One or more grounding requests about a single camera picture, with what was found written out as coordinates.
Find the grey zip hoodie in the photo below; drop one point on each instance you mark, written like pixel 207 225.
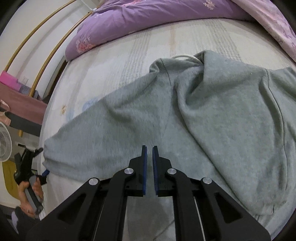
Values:
pixel 213 117

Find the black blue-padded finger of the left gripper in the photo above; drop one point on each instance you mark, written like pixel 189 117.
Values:
pixel 45 173

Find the white standing fan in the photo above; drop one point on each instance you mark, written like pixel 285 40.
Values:
pixel 6 143

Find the upper wooden ballet bar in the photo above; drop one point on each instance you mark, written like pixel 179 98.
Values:
pixel 34 31

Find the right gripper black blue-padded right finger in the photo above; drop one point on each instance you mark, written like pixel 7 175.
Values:
pixel 202 209

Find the person's left hand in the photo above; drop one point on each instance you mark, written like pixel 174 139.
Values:
pixel 31 196

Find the purple floral quilt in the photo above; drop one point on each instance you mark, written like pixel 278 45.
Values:
pixel 115 19

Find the brown grey hanging cloth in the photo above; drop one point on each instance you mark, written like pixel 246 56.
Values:
pixel 21 112

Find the pink hanging garment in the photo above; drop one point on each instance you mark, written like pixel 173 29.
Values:
pixel 10 81

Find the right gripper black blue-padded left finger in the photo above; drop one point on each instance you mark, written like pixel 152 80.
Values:
pixel 95 211

